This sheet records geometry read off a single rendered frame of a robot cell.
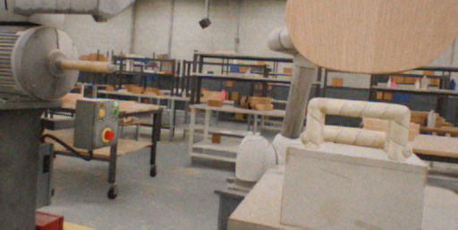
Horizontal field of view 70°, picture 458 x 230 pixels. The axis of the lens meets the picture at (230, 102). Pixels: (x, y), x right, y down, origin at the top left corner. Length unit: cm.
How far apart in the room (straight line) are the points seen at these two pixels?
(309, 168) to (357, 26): 32
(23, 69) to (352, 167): 98
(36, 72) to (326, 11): 90
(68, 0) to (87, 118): 55
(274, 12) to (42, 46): 1145
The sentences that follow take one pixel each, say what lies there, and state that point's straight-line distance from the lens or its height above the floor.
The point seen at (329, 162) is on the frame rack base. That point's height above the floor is 108.
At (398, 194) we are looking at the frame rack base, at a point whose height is 104.
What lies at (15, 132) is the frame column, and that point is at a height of 100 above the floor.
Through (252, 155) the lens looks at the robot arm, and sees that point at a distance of 164.
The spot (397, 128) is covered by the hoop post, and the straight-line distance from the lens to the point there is 72.
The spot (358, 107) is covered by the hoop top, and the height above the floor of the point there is 120.
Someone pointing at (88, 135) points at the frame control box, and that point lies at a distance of 144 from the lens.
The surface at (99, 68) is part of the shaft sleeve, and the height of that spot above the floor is 125.
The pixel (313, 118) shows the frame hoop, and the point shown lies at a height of 117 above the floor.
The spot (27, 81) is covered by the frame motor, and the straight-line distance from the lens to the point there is 121.
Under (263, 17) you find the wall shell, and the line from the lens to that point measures 1244.
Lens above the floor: 122
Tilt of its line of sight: 3 degrees down
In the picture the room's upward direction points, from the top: 5 degrees clockwise
